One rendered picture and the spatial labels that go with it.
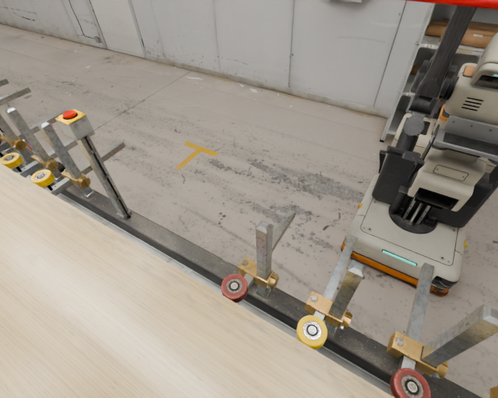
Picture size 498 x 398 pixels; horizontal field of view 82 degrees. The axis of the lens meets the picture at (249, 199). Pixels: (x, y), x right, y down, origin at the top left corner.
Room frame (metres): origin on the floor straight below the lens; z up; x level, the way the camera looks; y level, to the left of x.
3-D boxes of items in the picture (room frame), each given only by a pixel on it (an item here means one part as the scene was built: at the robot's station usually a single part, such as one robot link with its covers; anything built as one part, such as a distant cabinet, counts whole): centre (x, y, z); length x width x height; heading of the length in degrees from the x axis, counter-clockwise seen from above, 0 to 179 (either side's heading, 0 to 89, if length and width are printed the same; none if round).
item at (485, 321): (0.19, -0.45, 0.91); 0.04 x 0.04 x 0.48; 56
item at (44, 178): (0.95, 0.89, 0.85); 0.08 x 0.08 x 0.11
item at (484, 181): (0.93, -0.98, 0.68); 0.28 x 0.27 x 0.25; 56
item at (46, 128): (1.02, 0.80, 0.88); 0.04 x 0.04 x 0.48; 56
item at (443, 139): (0.86, -0.86, 0.99); 0.28 x 0.16 x 0.22; 56
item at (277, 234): (0.56, -0.05, 0.81); 0.43 x 0.03 x 0.04; 146
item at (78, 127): (0.87, 0.58, 1.18); 0.07 x 0.07 x 0.08; 56
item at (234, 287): (0.39, 0.06, 0.85); 0.08 x 0.08 x 0.11
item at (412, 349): (0.20, -0.43, 0.83); 0.14 x 0.06 x 0.05; 56
